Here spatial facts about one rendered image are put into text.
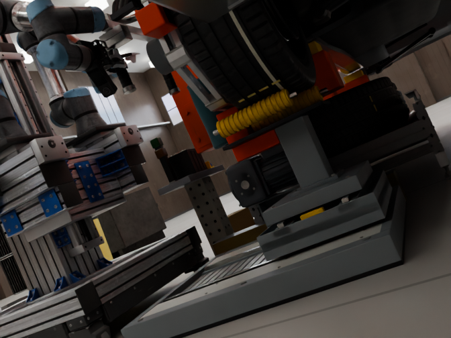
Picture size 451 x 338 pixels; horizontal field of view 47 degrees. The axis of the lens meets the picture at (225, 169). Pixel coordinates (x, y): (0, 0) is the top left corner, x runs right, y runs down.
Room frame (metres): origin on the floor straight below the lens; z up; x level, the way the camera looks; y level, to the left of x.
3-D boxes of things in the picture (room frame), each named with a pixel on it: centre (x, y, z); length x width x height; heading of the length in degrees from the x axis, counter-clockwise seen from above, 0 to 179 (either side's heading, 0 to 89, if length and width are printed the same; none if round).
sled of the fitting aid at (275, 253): (1.68, -0.26, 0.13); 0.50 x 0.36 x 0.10; 159
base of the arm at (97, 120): (2.42, 0.50, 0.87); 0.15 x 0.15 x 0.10
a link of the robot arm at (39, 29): (1.40, 0.27, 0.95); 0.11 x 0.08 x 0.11; 137
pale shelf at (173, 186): (2.46, 0.16, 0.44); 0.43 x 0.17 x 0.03; 159
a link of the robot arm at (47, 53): (1.39, 0.29, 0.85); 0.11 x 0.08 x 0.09; 159
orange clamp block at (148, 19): (1.45, 0.01, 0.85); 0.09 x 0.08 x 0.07; 159
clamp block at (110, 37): (1.66, 0.15, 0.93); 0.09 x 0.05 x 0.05; 69
